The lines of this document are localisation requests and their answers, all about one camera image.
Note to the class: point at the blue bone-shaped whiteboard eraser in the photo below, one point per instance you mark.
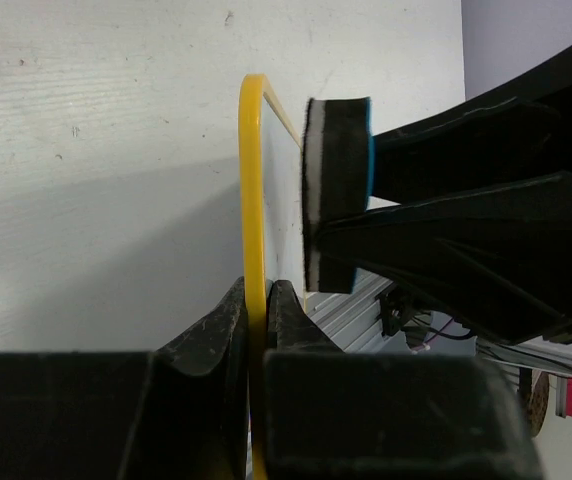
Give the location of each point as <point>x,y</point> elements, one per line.
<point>337,177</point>

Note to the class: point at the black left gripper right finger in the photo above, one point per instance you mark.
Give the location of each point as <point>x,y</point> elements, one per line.
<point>336,415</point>

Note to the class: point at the yellow-framed whiteboard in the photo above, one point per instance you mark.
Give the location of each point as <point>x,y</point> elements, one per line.
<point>269,162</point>

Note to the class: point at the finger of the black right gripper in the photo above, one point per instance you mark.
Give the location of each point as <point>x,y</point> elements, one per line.
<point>498,259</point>
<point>519,130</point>

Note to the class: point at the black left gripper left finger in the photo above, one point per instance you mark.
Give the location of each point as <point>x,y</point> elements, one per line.
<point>179,412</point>

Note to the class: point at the aluminium table edge rail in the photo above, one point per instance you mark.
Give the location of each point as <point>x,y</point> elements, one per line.
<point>354,323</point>

